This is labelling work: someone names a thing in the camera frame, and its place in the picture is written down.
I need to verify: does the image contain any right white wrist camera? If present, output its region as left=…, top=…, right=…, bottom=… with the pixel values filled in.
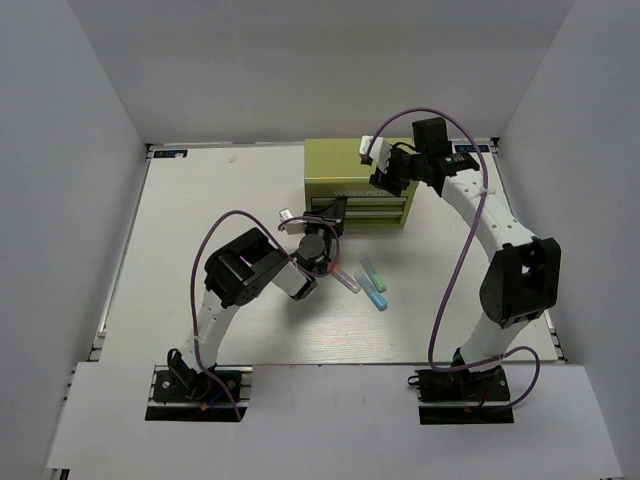
left=358, top=135, right=391, bottom=174

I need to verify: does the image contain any right blue table sticker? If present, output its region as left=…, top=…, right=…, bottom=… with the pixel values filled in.
left=454, top=144, right=491, bottom=153

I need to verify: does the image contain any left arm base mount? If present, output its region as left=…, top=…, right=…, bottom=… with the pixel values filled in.
left=145, top=348, right=253, bottom=423

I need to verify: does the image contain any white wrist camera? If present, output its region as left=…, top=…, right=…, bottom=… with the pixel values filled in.
left=358, top=135, right=391, bottom=174
left=277, top=209, right=307, bottom=236

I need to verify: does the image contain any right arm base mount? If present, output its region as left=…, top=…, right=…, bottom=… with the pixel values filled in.
left=407, top=365, right=514, bottom=425

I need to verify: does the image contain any left blue table sticker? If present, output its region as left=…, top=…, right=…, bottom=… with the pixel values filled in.
left=153, top=149, right=188, bottom=159

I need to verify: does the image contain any blue table sticker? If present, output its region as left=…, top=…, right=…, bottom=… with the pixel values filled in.
left=454, top=144, right=491, bottom=153
left=153, top=149, right=188, bottom=159

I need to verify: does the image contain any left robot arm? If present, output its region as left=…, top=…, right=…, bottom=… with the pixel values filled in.
left=167, top=197, right=347, bottom=400

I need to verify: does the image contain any orange highlighter marker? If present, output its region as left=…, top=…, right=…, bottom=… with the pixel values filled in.
left=330, top=266, right=361, bottom=294

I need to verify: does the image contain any green highlighter marker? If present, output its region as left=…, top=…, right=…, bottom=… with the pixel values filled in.
left=358, top=254, right=387, bottom=293

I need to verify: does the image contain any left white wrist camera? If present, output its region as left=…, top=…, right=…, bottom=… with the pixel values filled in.
left=277, top=209, right=307, bottom=236

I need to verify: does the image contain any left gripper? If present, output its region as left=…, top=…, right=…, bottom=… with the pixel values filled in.
left=302, top=196, right=347, bottom=251

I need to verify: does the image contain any green metal tool chest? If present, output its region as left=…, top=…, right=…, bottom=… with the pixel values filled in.
left=304, top=138, right=417, bottom=228

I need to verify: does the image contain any blue highlighter marker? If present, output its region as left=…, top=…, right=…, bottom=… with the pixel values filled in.
left=354, top=271, right=388, bottom=311

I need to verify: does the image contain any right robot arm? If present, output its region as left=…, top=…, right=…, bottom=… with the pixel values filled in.
left=359, top=109, right=561, bottom=399

